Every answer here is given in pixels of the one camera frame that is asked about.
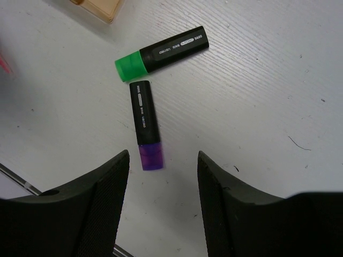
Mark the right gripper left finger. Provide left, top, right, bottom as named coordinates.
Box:
left=1, top=150, right=130, bottom=256

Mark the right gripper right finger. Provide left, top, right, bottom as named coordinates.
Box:
left=197, top=152, right=342, bottom=256

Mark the purple cap black highlighter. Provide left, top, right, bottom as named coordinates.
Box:
left=129, top=80, right=163, bottom=171

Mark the pink thin pen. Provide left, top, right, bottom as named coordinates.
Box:
left=1, top=48, right=14, bottom=75

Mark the green cap black highlighter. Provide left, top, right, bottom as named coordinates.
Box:
left=115, top=26, right=209, bottom=82

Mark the orange transparent container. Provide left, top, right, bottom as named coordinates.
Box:
left=70, top=0, right=123, bottom=24

